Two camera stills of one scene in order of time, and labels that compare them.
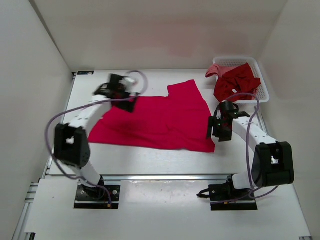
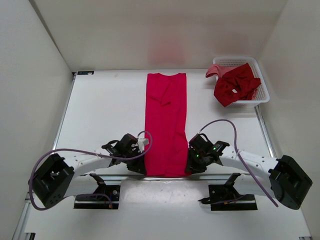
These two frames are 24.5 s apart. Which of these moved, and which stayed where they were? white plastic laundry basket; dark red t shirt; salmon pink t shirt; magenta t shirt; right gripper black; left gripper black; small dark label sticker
Moved: left gripper black; right gripper black; magenta t shirt
Stayed: dark red t shirt; white plastic laundry basket; small dark label sticker; salmon pink t shirt
